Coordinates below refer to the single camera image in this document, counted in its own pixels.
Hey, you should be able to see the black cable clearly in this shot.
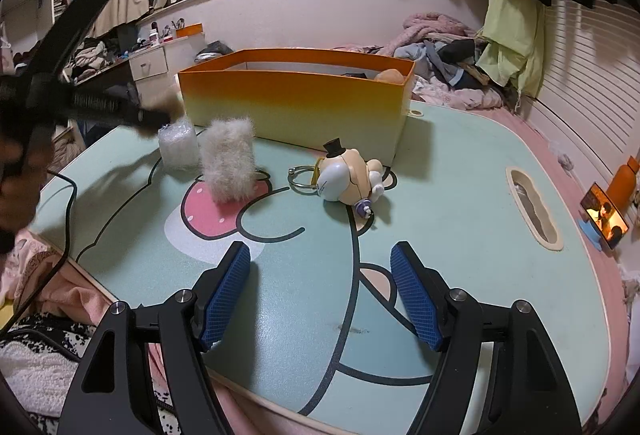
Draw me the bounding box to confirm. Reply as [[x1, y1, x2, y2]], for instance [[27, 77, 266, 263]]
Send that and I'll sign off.
[[0, 168, 79, 331]]

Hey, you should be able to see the phone on blue stand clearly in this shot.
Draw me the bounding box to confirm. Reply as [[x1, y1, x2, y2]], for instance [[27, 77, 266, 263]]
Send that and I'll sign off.
[[580, 182, 629, 251]]

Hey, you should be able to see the light green hanging garment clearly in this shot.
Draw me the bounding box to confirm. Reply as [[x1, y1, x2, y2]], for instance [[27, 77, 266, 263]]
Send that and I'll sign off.
[[476, 0, 546, 98]]

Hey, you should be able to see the grey fluffy scrunchie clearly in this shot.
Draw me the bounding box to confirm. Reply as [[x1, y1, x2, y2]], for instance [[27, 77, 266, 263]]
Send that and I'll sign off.
[[200, 117, 256, 204]]

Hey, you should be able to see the orange gradient storage box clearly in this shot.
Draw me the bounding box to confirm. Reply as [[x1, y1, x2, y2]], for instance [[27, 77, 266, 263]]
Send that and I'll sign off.
[[178, 48, 414, 165]]

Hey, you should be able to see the pile of clothes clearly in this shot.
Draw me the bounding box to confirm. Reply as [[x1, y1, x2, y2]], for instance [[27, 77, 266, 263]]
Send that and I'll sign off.
[[343, 12, 503, 111]]

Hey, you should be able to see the orange plush bun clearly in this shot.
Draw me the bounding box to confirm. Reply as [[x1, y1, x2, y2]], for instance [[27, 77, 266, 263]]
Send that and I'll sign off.
[[375, 69, 405, 84]]

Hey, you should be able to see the small orange box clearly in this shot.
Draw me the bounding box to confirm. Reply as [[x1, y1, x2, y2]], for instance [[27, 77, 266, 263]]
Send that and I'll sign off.
[[176, 23, 204, 38]]

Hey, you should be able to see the cartoon figure keychain toy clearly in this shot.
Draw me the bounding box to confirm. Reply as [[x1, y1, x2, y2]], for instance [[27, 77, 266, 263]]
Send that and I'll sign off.
[[288, 138, 385, 219]]

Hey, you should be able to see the clear plastic packet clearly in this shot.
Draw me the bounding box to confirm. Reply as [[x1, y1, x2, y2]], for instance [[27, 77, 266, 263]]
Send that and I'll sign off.
[[157, 116, 200, 170]]

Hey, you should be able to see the orange water bottle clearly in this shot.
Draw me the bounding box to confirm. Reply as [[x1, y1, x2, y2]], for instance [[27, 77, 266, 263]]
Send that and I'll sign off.
[[606, 156, 639, 214]]

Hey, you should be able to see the white drawer cabinet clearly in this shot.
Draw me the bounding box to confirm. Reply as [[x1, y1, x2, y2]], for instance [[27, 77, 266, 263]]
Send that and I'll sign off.
[[129, 33, 207, 103]]

